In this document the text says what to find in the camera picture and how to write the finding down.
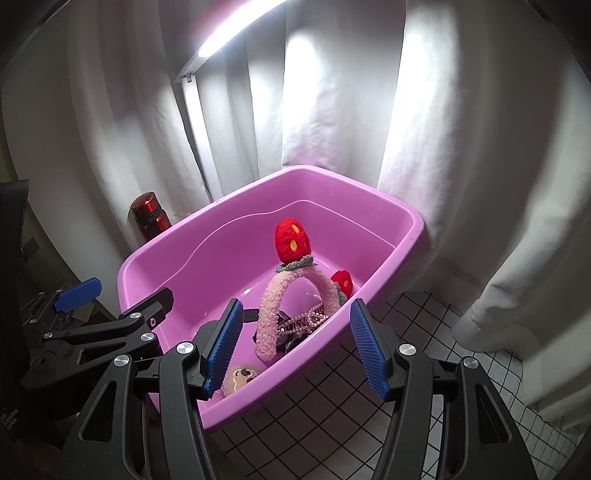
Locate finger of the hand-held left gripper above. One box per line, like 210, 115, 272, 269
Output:
19, 287, 175, 393
28, 277, 103, 333

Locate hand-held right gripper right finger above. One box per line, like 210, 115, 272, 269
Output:
349, 299, 539, 480

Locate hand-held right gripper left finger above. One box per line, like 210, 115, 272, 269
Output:
58, 298, 245, 480

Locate pearl hair clip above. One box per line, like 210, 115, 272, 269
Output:
274, 309, 331, 335

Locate pink plastic basin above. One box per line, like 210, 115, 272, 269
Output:
117, 165, 426, 435

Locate brown plush bear clip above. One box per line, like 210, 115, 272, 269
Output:
222, 364, 264, 398

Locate white black-checked cloth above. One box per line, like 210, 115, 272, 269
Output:
208, 291, 591, 480

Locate pink fluffy strawberry headband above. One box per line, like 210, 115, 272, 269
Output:
255, 219, 355, 363

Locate dark red plastic bottle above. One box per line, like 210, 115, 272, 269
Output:
129, 191, 172, 241

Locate white light bar lamp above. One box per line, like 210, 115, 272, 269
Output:
174, 0, 296, 204

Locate white curtain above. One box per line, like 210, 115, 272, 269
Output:
0, 0, 591, 430

